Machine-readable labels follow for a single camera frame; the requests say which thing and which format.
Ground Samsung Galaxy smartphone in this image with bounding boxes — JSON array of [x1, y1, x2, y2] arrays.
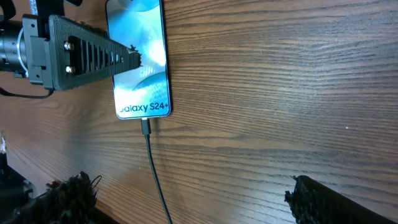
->
[[104, 0, 172, 120]]

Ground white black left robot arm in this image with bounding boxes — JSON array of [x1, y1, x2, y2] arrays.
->
[[1, 0, 141, 91]]

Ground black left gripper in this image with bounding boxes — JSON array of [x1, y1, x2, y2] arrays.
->
[[22, 0, 141, 91]]

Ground black USB charging cable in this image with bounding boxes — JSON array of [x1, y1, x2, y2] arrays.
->
[[140, 117, 174, 224]]

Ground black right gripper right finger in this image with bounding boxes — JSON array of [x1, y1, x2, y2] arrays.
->
[[285, 175, 395, 224]]

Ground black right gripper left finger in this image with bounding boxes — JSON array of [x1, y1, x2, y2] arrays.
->
[[1, 171, 102, 224]]

